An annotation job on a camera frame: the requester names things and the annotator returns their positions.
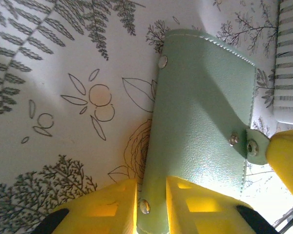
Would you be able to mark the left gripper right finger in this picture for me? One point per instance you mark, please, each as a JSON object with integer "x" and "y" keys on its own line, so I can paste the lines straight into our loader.
{"x": 205, "y": 214}

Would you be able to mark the mint green card holder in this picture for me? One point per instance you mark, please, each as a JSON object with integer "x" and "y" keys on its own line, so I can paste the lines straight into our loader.
{"x": 197, "y": 109}

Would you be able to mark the floral patterned table cover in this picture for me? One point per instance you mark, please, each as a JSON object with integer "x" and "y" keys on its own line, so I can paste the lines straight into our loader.
{"x": 63, "y": 73}

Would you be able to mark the clear plastic card box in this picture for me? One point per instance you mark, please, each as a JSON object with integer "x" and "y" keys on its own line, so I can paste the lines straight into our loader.
{"x": 288, "y": 119}

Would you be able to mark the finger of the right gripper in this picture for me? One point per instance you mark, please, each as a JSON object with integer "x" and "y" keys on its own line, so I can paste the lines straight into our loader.
{"x": 288, "y": 158}

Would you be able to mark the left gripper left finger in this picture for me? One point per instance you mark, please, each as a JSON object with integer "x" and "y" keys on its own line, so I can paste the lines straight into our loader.
{"x": 100, "y": 214}

